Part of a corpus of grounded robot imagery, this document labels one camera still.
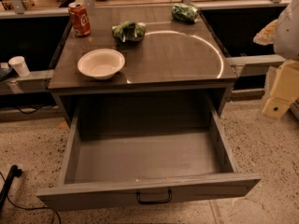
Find black top drawer handle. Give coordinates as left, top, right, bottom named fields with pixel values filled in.
left=135, top=189, right=173, bottom=205

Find cardboard box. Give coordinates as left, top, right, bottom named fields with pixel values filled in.
left=261, top=60, right=299, bottom=119

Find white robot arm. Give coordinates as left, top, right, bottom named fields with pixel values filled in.
left=253, top=0, right=299, bottom=61

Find white bowl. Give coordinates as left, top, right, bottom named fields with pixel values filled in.
left=78, top=49, right=125, bottom=80

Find orange soda can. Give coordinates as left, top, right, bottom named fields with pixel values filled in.
left=68, top=2, right=91, bottom=36

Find black cable on floor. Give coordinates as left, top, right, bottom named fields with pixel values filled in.
left=0, top=164, right=62, bottom=224

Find green chip bag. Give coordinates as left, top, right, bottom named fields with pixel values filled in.
left=172, top=3, right=198, bottom=23
left=112, top=21, right=146, bottom=43

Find green chip bag rear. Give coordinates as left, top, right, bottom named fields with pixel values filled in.
left=172, top=3, right=198, bottom=23

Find white paper cup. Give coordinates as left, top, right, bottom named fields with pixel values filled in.
left=8, top=56, right=30, bottom=77

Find dark plate at left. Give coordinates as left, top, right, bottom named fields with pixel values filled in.
left=0, top=63, right=13, bottom=81

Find grey top drawer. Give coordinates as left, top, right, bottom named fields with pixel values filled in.
left=37, top=92, right=261, bottom=211

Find grey drawer cabinet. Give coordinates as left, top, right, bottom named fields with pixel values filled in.
left=49, top=5, right=236, bottom=121

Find green chip bag centre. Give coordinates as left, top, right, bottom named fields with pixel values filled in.
left=112, top=21, right=146, bottom=43

